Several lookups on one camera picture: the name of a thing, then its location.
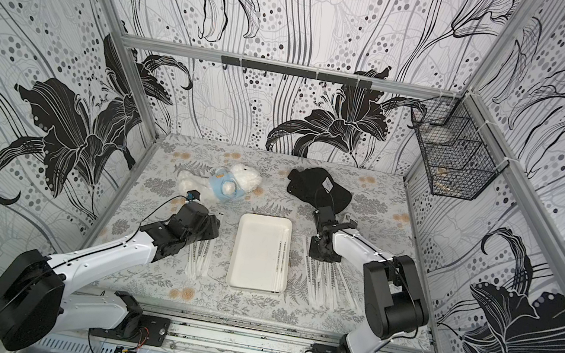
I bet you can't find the white rectangular storage tray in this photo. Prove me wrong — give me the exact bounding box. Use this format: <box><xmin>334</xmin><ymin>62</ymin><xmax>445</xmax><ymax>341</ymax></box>
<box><xmin>226</xmin><ymin>213</ymin><xmax>293</xmax><ymax>295</ymax></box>

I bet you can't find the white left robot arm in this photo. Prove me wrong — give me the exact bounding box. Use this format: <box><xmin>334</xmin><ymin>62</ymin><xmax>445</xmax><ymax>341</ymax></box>
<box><xmin>0</xmin><ymin>201</ymin><xmax>220</xmax><ymax>351</ymax></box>

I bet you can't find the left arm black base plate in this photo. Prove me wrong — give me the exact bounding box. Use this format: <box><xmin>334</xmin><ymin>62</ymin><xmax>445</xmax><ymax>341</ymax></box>
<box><xmin>89</xmin><ymin>314</ymin><xmax>171</xmax><ymax>347</ymax></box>

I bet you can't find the black baseball cap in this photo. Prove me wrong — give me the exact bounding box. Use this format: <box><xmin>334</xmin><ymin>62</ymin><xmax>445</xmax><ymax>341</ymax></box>
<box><xmin>287</xmin><ymin>167</ymin><xmax>353</xmax><ymax>214</ymax></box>

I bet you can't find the black wire wall basket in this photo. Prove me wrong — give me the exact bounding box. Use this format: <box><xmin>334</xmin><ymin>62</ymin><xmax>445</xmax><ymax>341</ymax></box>
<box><xmin>409</xmin><ymin>96</ymin><xmax>500</xmax><ymax>201</ymax></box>

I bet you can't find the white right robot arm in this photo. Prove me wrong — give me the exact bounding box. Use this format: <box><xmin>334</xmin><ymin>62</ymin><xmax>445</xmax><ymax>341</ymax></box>
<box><xmin>309</xmin><ymin>206</ymin><xmax>430</xmax><ymax>353</ymax></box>

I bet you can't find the white plush toy blue shirt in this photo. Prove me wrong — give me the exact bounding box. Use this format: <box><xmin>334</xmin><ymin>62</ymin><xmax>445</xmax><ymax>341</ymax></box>
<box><xmin>177</xmin><ymin>163</ymin><xmax>262</xmax><ymax>206</ymax></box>

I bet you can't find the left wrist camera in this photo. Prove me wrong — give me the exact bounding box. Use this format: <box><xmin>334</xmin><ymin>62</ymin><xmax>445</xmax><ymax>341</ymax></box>
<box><xmin>185</xmin><ymin>190</ymin><xmax>201</xmax><ymax>202</ymax></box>

